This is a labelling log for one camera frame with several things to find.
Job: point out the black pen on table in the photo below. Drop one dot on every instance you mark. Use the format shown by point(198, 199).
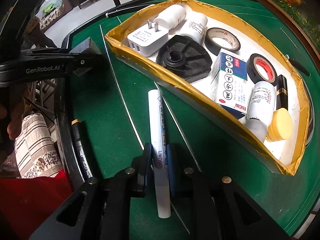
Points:
point(298, 66)

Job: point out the black red electrical tape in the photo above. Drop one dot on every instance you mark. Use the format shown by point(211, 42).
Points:
point(260, 69)

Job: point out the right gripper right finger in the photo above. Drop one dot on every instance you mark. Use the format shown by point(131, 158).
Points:
point(177, 161)

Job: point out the white pill bottle grey cap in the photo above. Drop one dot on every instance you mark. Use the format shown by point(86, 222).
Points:
point(261, 109)

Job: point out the white blue medicine box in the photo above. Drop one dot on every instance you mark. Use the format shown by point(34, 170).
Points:
point(229, 84)

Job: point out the beige masking tape roll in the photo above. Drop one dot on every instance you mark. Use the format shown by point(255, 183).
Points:
point(218, 38)

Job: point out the yellow ball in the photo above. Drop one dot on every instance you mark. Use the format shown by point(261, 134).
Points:
point(281, 126)

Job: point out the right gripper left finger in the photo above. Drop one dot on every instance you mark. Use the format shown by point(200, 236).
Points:
point(142, 166)

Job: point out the white USB charger plug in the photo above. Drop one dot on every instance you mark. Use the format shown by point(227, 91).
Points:
point(148, 38)

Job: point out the black gold lipstick tube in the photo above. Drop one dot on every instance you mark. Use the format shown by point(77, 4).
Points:
point(282, 94)

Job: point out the white paint marker pen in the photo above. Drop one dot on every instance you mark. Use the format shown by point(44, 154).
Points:
point(159, 150)

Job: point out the small white pill bottle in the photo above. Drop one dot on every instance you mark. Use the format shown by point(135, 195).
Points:
point(171, 17)

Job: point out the black plastic ribbed hub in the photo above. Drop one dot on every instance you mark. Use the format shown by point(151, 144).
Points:
point(185, 58)

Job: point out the person's left hand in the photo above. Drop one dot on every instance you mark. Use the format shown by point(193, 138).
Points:
point(15, 109)

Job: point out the black thin rod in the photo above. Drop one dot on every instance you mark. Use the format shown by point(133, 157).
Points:
point(125, 10)

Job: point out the long black marker pen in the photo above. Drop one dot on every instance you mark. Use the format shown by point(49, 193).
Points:
point(80, 148)

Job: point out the gold-lined cardboard box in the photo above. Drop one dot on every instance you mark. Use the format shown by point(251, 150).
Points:
point(282, 156)

